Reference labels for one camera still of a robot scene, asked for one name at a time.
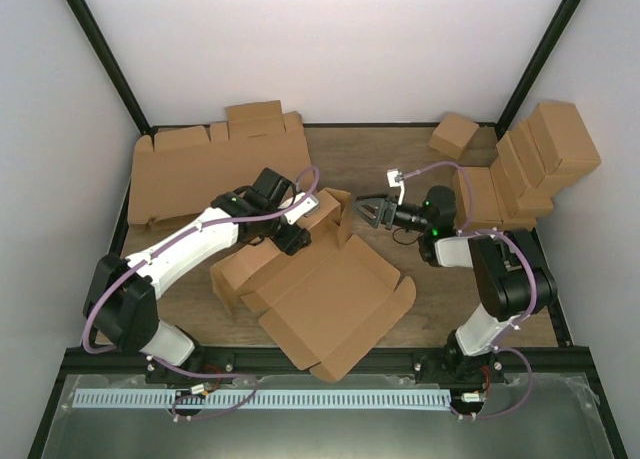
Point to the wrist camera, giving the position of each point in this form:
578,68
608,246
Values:
395,179
304,207

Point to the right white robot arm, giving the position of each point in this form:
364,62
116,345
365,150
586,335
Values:
512,277

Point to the folded box on table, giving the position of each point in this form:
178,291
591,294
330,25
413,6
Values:
476,199

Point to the black frame post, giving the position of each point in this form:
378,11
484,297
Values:
550,38
89,26

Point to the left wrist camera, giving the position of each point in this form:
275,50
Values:
304,207

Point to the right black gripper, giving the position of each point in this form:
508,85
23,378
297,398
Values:
386,210

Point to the small folded cardboard box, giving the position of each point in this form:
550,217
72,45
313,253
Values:
452,135

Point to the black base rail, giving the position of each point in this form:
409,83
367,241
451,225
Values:
425,365

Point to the large folded cardboard box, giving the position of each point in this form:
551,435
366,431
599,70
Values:
564,144

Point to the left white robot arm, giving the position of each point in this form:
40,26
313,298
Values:
121,307

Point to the row of folded boxes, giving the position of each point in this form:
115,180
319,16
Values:
520,202

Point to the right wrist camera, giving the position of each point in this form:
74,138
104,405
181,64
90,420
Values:
395,179

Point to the right black frame post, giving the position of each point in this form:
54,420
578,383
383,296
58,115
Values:
550,38

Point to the left black frame post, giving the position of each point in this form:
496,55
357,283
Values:
89,26

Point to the light blue slotted cable duct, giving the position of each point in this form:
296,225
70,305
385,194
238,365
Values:
420,399

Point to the stack of flat cardboard blanks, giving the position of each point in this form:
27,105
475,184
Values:
178,172

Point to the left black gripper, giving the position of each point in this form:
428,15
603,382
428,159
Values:
293,242

